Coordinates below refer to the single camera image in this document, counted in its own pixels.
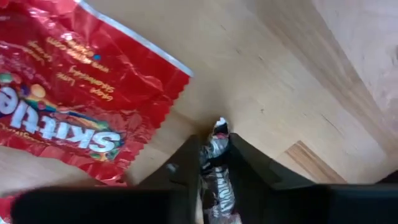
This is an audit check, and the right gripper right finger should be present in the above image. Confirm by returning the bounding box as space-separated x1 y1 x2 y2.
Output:
228 133 330 224

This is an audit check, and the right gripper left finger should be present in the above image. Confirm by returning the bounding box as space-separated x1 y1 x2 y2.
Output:
138 133 201 224

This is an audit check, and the dark brown Hershey's bar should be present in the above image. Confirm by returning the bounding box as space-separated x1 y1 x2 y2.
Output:
198 117 243 224

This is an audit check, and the red Skittles candy bag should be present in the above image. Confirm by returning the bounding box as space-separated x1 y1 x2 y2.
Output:
0 0 195 223

